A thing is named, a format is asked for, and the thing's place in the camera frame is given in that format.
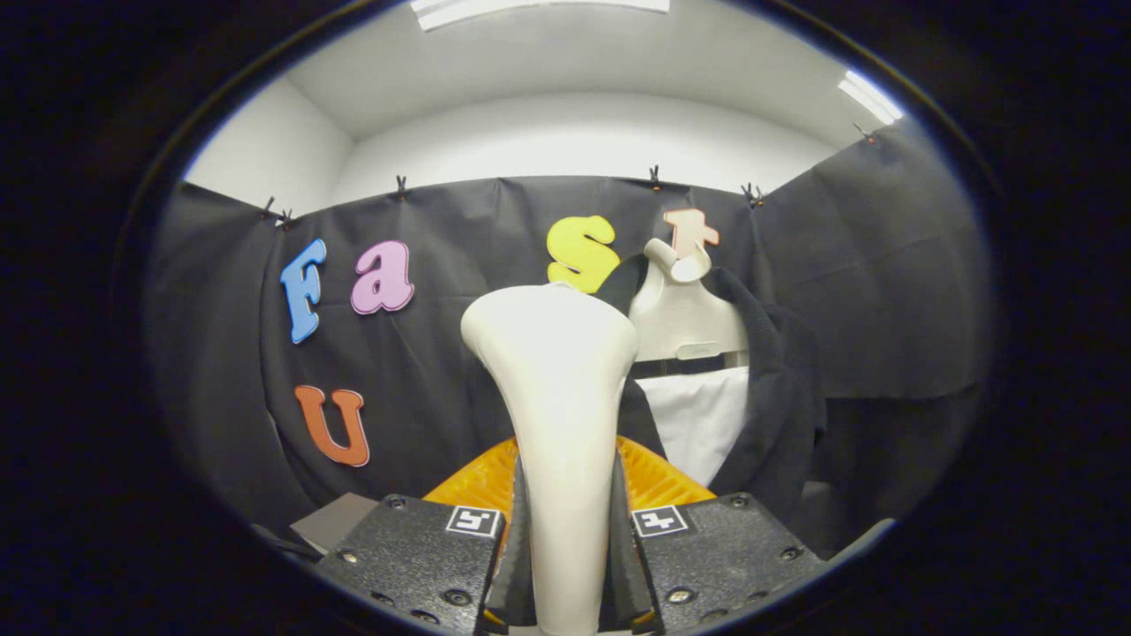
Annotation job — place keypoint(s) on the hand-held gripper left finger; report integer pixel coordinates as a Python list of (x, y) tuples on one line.
[(519, 574)]

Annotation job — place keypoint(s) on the white garment steamer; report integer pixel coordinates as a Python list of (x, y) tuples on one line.
[(557, 397)]

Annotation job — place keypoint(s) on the black backdrop cloth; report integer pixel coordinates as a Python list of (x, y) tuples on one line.
[(424, 371)]

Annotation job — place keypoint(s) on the long ceiling light panel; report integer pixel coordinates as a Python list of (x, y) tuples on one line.
[(530, 7)]

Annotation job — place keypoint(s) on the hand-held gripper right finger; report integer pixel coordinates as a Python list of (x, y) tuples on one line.
[(623, 574)]

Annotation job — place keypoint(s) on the small ceiling light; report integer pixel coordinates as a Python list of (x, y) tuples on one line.
[(870, 97)]

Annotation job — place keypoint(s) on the white mannequin torso form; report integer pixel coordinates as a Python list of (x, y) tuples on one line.
[(680, 318)]

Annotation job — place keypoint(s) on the black jacket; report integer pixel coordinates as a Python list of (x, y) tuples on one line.
[(778, 397)]

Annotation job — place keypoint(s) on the grey cabinet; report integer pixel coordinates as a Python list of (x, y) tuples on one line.
[(340, 521)]

